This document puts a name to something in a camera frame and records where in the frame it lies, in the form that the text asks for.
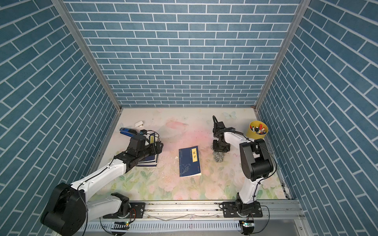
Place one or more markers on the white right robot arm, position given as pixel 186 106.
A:
pixel 256 163

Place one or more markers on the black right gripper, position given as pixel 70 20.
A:
pixel 215 141

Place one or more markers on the grey striped cloth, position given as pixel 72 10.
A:
pixel 218 156

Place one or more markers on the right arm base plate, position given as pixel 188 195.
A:
pixel 239 209

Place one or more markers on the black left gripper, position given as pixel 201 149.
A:
pixel 159 149

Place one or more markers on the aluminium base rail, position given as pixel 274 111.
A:
pixel 160 215

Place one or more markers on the yellow pen cup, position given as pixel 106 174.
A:
pixel 254 136

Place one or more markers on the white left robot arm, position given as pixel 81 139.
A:
pixel 70 207

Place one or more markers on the blue book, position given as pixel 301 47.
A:
pixel 189 162
pixel 150 161

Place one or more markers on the blue black stapler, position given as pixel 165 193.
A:
pixel 128 132

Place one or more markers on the pens in cup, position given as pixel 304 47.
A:
pixel 259 129

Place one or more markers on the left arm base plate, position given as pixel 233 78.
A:
pixel 133 210

